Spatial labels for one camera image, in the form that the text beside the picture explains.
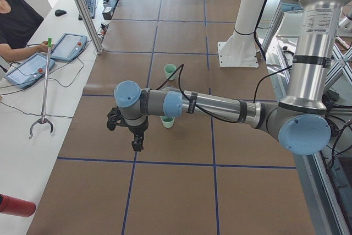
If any brown paper table mat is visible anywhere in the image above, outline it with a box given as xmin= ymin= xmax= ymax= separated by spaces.
xmin=28 ymin=0 xmax=314 ymax=234

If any blue teach pendant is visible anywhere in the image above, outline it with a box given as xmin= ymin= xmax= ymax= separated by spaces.
xmin=51 ymin=33 xmax=87 ymax=62
xmin=4 ymin=52 xmax=47 ymax=89

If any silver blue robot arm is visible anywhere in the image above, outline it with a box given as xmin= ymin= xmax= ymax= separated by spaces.
xmin=107 ymin=0 xmax=351 ymax=156

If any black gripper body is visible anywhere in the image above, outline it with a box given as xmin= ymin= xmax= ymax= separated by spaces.
xmin=128 ymin=120 xmax=149 ymax=136

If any blue teach pendant near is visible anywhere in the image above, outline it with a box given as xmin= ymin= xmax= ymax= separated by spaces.
xmin=4 ymin=52 xmax=47 ymax=89

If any red cylinder bottle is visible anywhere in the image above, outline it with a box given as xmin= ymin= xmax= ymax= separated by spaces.
xmin=1 ymin=194 xmax=36 ymax=217

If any aluminium frame post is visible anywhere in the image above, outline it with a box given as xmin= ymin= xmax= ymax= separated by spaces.
xmin=74 ymin=0 xmax=103 ymax=54

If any blue teach pendant far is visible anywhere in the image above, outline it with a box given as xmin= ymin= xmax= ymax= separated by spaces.
xmin=51 ymin=33 xmax=87 ymax=62

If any person in black shirt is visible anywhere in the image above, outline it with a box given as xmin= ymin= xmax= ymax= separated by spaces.
xmin=1 ymin=0 xmax=48 ymax=63

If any metal reacher grabber tool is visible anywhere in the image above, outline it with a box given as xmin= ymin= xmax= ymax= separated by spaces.
xmin=29 ymin=37 xmax=54 ymax=140

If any black keyboard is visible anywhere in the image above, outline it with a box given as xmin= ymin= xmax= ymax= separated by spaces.
xmin=84 ymin=0 xmax=96 ymax=19

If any black computer mouse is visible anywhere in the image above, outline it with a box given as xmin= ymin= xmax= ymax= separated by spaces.
xmin=54 ymin=9 xmax=67 ymax=17

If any mint green cup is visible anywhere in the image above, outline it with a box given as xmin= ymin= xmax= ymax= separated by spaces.
xmin=164 ymin=64 xmax=177 ymax=81
xmin=160 ymin=116 xmax=175 ymax=128

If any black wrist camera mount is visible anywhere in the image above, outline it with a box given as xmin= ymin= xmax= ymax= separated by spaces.
xmin=107 ymin=107 xmax=126 ymax=131

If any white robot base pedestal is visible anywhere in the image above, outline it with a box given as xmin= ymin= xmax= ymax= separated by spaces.
xmin=218 ymin=0 xmax=267 ymax=68

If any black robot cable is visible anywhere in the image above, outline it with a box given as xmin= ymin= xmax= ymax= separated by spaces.
xmin=157 ymin=63 xmax=293 ymax=123

